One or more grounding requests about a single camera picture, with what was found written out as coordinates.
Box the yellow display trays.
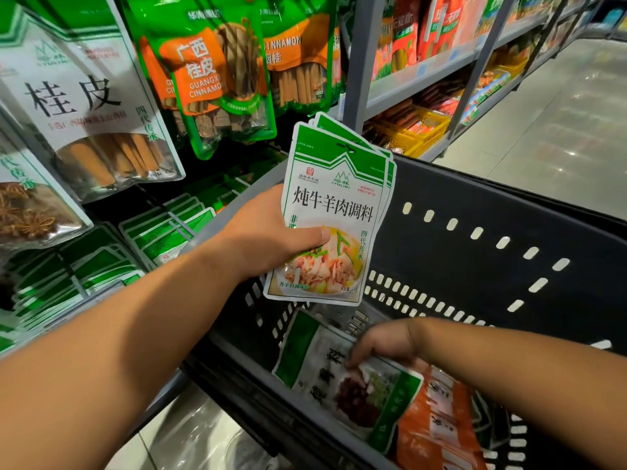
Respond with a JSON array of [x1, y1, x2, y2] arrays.
[[367, 97, 452, 157]]

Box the gray metal shelving unit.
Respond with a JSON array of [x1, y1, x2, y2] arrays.
[[343, 0, 609, 163]]

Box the row of clear green-top packets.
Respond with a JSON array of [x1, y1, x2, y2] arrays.
[[0, 225, 148, 353]]

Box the row of red orange packets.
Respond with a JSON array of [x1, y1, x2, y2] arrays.
[[372, 0, 501, 79]]

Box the green meat stew seasoning packet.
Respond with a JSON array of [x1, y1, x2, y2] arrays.
[[308, 112, 398, 192], [263, 122, 393, 306]]

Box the person's right forearm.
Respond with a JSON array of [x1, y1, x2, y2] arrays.
[[406, 316, 627, 456]]

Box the green white stew seasoning packet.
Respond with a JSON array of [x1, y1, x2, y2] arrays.
[[272, 308, 425, 454]]

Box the person's left forearm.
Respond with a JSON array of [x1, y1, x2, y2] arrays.
[[0, 240, 246, 470]]

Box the clear cinnamon packets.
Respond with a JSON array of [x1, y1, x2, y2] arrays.
[[0, 0, 185, 204]]

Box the clear brown-spice packets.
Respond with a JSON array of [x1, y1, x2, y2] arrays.
[[0, 142, 94, 251]]

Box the person's left hand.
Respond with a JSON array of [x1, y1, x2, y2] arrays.
[[210, 183, 332, 280]]

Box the pile of packets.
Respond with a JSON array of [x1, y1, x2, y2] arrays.
[[269, 303, 530, 470]]

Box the person's right hand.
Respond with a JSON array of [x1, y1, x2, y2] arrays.
[[347, 318, 423, 370]]

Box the green orange Guangxi cinnamon bags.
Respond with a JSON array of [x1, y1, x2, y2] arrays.
[[259, 0, 342, 114], [122, 0, 278, 161]]

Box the black shopping basket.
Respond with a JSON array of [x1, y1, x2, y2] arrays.
[[181, 156, 627, 470]]

